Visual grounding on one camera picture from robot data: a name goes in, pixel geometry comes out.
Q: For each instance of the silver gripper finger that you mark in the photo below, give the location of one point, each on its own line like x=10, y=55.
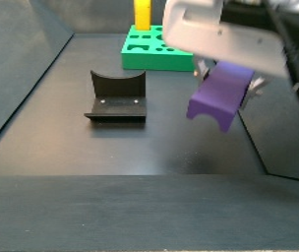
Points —
x=200, y=69
x=254, y=90

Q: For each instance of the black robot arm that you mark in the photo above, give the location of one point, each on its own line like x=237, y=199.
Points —
x=270, y=15

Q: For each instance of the green foam shape board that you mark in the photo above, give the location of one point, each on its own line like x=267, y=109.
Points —
x=145, y=52

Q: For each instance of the black L-shaped fixture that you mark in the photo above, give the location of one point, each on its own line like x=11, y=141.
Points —
x=118, y=98

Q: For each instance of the purple arch block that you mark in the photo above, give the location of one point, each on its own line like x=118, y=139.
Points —
x=219, y=95

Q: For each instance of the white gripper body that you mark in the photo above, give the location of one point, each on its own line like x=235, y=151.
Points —
x=192, y=29

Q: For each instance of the yellow square block peg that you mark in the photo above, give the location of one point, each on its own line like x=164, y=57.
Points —
x=141, y=12

